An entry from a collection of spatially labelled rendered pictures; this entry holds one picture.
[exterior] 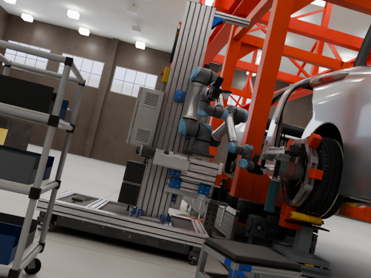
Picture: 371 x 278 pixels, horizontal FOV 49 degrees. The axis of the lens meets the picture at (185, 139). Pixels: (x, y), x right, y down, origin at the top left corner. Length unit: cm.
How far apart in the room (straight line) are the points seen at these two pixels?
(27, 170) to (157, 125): 174
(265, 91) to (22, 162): 264
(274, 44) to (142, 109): 147
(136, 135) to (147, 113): 20
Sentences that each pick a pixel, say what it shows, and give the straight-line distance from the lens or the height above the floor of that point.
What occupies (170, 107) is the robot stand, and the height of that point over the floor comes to 113.
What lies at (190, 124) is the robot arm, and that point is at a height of 101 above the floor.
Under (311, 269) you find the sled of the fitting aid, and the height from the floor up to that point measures 15.
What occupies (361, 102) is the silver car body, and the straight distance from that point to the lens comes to 321.
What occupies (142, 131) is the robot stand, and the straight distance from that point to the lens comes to 324.
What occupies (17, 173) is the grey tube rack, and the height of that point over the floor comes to 51.
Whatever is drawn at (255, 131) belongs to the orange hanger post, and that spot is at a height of 115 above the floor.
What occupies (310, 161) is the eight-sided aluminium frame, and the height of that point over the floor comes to 94.
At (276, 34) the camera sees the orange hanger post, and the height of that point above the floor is 209.
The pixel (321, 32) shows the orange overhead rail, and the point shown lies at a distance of 711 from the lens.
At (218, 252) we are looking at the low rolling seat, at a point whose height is 30.
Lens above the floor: 68
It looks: 4 degrees up
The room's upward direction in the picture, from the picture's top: 13 degrees clockwise
